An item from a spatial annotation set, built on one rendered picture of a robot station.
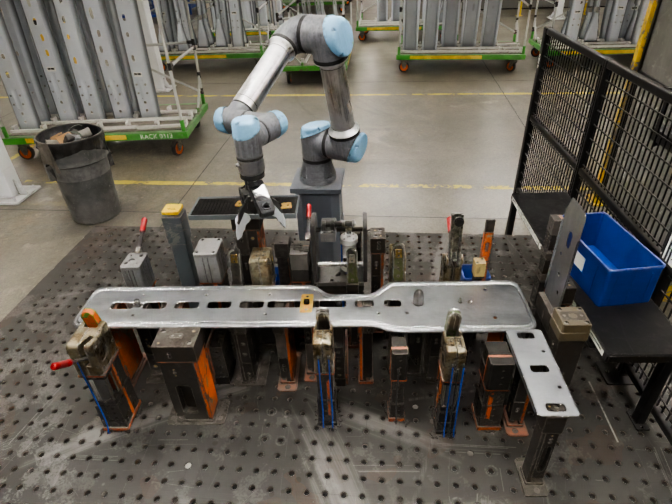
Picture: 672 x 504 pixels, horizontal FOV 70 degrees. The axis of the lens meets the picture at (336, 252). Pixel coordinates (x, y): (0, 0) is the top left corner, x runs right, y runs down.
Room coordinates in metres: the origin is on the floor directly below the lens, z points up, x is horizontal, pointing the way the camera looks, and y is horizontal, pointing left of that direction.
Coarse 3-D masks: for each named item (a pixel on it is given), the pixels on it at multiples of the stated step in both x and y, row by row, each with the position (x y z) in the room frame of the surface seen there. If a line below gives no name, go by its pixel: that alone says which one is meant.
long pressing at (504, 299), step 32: (128, 288) 1.25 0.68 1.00; (160, 288) 1.24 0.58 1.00; (192, 288) 1.24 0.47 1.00; (224, 288) 1.23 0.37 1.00; (256, 288) 1.22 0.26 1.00; (288, 288) 1.22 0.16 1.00; (384, 288) 1.19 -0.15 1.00; (416, 288) 1.19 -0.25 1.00; (448, 288) 1.18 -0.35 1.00; (480, 288) 1.17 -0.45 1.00; (512, 288) 1.17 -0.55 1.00; (128, 320) 1.10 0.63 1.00; (160, 320) 1.09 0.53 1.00; (192, 320) 1.08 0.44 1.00; (224, 320) 1.08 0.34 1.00; (256, 320) 1.07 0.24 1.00; (288, 320) 1.07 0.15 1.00; (352, 320) 1.05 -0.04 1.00; (384, 320) 1.05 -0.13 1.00; (416, 320) 1.04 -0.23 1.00; (480, 320) 1.03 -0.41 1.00; (512, 320) 1.02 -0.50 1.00
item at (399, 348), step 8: (392, 344) 0.96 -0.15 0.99; (400, 344) 0.96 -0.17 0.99; (392, 352) 0.93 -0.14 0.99; (400, 352) 0.93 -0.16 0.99; (392, 360) 0.92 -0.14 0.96; (400, 360) 0.92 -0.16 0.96; (392, 368) 0.92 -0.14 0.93; (400, 368) 0.92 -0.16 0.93; (392, 376) 0.92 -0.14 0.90; (400, 376) 0.92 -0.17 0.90; (392, 384) 0.93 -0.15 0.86; (400, 384) 0.93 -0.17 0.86; (392, 392) 0.93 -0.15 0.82; (400, 392) 0.93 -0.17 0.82; (384, 400) 1.00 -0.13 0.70; (392, 400) 0.93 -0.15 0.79; (400, 400) 0.93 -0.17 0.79; (384, 408) 0.97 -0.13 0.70; (392, 408) 0.93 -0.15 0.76; (400, 408) 0.93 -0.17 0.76; (392, 416) 0.93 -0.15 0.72; (400, 416) 0.93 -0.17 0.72
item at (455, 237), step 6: (456, 216) 1.28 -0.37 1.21; (462, 216) 1.27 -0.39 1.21; (450, 222) 1.28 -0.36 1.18; (456, 222) 1.24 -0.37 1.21; (462, 222) 1.24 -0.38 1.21; (450, 228) 1.27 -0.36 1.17; (456, 228) 1.27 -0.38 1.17; (462, 228) 1.26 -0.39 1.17; (450, 234) 1.26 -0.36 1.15; (456, 234) 1.27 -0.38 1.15; (450, 240) 1.26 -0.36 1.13; (456, 240) 1.26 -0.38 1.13; (450, 246) 1.25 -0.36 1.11; (456, 246) 1.26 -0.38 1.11; (450, 252) 1.25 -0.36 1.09; (450, 258) 1.24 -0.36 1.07; (450, 264) 1.24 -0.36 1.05
